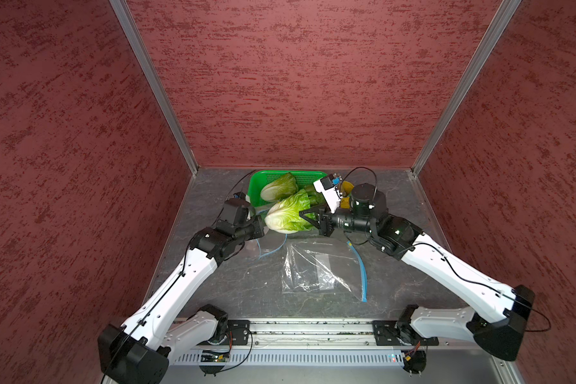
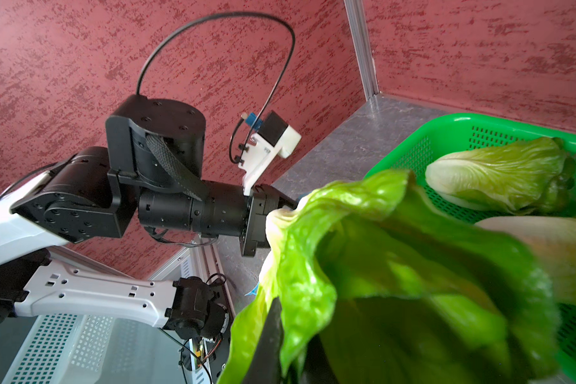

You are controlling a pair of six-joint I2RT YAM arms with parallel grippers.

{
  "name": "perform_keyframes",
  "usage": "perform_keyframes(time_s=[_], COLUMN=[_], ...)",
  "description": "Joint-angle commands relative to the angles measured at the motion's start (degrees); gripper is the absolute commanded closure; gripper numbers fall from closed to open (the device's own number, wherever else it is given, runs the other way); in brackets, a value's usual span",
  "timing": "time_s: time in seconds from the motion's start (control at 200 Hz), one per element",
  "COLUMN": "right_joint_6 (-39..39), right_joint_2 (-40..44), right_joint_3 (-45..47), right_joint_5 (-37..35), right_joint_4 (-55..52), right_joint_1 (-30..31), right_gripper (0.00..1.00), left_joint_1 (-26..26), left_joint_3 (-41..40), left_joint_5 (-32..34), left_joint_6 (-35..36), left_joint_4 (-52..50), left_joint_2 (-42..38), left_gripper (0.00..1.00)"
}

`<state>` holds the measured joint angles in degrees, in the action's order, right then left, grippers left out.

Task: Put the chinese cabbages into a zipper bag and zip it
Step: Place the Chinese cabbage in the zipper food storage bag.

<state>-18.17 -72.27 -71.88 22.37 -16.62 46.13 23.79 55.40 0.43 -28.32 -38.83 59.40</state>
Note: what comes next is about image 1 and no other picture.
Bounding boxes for clear zipper bag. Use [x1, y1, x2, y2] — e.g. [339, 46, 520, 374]
[255, 203, 287, 259]
[282, 238, 368, 302]

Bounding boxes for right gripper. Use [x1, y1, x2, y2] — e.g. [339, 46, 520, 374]
[299, 197, 375, 236]

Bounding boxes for aluminium front rail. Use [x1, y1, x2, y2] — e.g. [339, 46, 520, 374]
[211, 317, 476, 348]

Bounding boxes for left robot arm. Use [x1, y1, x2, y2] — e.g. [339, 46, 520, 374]
[98, 193, 264, 383]

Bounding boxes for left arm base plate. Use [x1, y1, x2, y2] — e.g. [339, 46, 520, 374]
[203, 320, 251, 347]

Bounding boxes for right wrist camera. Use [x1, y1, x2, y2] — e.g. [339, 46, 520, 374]
[313, 174, 342, 214]

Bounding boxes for green plastic basket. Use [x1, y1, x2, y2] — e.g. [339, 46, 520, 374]
[247, 171, 326, 207]

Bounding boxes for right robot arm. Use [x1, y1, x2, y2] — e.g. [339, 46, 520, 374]
[299, 176, 534, 362]

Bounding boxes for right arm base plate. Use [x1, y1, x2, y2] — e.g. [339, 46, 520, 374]
[372, 321, 439, 347]

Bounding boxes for chinese cabbage back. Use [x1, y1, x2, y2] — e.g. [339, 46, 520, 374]
[260, 173, 299, 203]

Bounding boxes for chinese cabbage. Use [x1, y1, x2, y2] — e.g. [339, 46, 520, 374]
[266, 188, 326, 235]
[260, 173, 299, 203]

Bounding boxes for yellow pencil cup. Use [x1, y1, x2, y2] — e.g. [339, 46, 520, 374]
[339, 181, 354, 209]

